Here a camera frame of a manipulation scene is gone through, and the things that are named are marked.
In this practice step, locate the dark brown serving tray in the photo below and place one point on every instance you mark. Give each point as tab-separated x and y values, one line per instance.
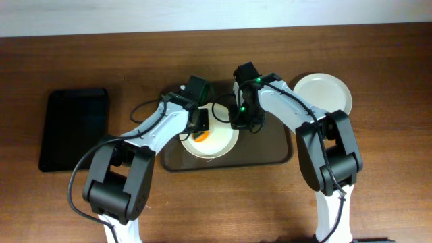
271	145

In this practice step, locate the grey-green plate with sauce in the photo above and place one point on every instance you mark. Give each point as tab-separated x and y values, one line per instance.
325	91

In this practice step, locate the black rectangular tray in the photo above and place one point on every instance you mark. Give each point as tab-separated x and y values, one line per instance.
76	119

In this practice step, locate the cream plate with sauce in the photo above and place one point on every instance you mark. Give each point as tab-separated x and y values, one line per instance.
222	137

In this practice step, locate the green orange sponge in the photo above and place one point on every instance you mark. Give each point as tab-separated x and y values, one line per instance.
200	136

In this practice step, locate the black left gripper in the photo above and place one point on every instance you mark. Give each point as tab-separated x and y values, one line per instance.
202	120

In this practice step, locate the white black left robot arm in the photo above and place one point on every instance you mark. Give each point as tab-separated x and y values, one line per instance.
120	175

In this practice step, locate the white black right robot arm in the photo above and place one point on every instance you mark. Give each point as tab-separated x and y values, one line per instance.
328	153

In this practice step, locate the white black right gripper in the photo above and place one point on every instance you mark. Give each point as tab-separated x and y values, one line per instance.
246	119

